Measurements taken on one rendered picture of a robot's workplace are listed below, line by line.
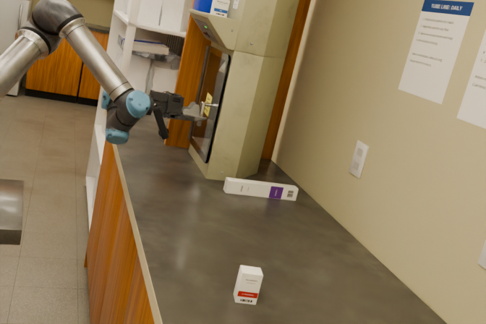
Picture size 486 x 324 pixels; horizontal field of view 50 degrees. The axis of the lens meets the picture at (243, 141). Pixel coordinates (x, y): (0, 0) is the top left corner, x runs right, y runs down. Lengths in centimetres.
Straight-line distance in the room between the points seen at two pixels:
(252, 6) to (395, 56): 50
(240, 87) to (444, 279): 90
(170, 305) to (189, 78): 124
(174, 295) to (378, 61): 104
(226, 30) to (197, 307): 99
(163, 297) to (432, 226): 74
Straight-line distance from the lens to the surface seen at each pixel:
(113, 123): 173
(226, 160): 191
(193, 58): 217
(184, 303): 115
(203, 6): 197
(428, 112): 156
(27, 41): 179
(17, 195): 154
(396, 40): 176
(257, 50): 185
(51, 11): 174
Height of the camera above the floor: 153
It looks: 13 degrees down
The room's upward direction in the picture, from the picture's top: 13 degrees clockwise
